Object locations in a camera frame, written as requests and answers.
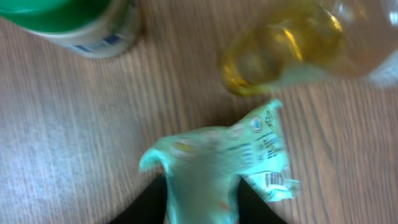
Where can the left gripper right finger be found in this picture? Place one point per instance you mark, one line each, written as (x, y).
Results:
(252, 209)

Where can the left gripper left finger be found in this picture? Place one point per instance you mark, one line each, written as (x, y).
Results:
(149, 207)

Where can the teal snack bar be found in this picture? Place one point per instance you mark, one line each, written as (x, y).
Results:
(202, 167)

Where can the green lid jar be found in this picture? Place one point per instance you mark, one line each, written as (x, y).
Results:
(91, 28)

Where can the yellow liquid bottle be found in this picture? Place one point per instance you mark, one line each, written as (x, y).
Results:
(295, 42)

